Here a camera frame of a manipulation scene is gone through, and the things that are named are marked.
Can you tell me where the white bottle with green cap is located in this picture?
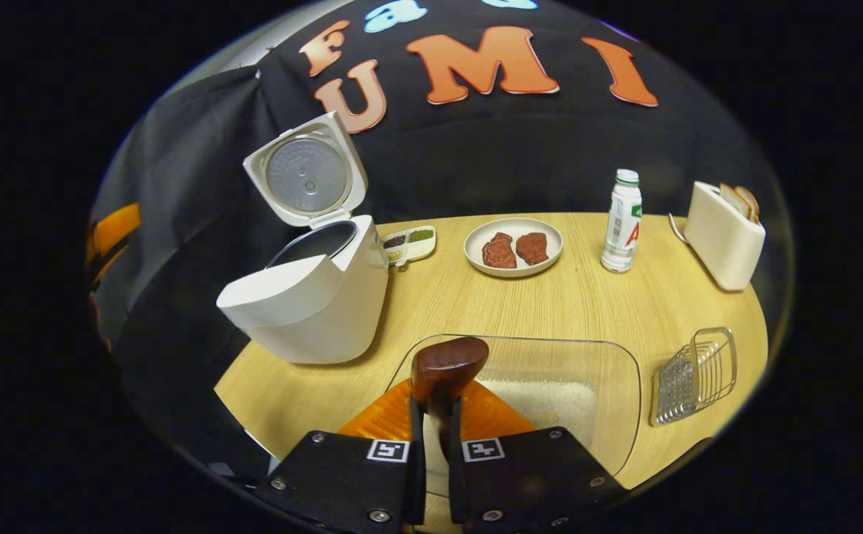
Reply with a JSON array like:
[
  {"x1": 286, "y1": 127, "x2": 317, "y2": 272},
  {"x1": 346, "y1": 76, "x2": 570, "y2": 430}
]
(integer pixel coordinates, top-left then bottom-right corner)
[{"x1": 601, "y1": 169, "x2": 643, "y2": 274}]

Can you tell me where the red meat piece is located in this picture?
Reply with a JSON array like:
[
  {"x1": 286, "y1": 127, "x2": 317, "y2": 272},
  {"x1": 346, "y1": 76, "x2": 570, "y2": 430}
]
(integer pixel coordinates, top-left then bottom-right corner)
[
  {"x1": 515, "y1": 232, "x2": 549, "y2": 266},
  {"x1": 482, "y1": 232, "x2": 518, "y2": 269}
]

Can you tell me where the clear wire chopstick holder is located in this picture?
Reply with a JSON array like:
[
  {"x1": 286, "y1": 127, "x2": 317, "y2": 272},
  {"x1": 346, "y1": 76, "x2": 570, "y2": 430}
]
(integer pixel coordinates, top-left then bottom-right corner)
[{"x1": 650, "y1": 326, "x2": 738, "y2": 427}]

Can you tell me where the white toaster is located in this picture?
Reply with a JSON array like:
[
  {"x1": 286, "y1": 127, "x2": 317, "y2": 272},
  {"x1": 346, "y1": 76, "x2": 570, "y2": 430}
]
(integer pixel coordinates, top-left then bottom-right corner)
[{"x1": 684, "y1": 181, "x2": 766, "y2": 291}]

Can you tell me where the white rice cooker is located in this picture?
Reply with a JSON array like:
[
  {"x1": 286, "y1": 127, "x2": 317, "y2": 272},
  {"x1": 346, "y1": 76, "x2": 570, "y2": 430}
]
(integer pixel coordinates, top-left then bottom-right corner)
[{"x1": 216, "y1": 111, "x2": 390, "y2": 364}]

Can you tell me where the white divided condiment dish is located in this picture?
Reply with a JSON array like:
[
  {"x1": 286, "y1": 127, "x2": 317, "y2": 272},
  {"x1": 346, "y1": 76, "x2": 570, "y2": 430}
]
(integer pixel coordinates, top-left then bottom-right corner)
[{"x1": 383, "y1": 225, "x2": 437, "y2": 266}]

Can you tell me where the white round plate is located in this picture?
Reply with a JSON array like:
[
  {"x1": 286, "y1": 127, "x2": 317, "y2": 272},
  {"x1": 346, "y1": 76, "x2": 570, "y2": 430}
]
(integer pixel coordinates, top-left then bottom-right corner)
[{"x1": 464, "y1": 217, "x2": 564, "y2": 278}]

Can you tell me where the brown wooden spoon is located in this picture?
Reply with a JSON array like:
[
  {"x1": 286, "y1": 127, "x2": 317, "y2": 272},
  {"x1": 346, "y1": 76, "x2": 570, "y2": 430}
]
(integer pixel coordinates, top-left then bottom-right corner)
[{"x1": 411, "y1": 337, "x2": 490, "y2": 475}]

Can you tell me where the black backdrop cloth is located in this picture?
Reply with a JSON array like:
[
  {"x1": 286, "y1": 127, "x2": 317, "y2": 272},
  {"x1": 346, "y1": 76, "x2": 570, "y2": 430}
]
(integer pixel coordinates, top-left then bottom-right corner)
[{"x1": 87, "y1": 0, "x2": 781, "y2": 483}]

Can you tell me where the toasted bread slice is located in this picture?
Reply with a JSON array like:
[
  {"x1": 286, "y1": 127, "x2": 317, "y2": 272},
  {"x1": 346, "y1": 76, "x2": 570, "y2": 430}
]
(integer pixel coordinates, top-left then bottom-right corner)
[
  {"x1": 734, "y1": 185, "x2": 761, "y2": 223},
  {"x1": 719, "y1": 183, "x2": 751, "y2": 220}
]

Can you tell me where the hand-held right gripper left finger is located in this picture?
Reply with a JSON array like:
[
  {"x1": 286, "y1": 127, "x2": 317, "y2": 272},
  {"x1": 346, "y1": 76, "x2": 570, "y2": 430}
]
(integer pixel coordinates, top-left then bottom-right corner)
[{"x1": 254, "y1": 378, "x2": 426, "y2": 534}]

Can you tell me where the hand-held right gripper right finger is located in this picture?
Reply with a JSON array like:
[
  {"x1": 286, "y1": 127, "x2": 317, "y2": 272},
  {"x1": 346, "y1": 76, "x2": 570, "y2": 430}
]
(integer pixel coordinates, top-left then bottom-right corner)
[{"x1": 448, "y1": 378, "x2": 629, "y2": 534}]

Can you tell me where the clear plastic rice container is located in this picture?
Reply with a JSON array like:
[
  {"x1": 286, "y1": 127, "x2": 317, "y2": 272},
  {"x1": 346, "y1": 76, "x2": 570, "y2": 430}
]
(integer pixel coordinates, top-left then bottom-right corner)
[{"x1": 386, "y1": 334, "x2": 642, "y2": 498}]

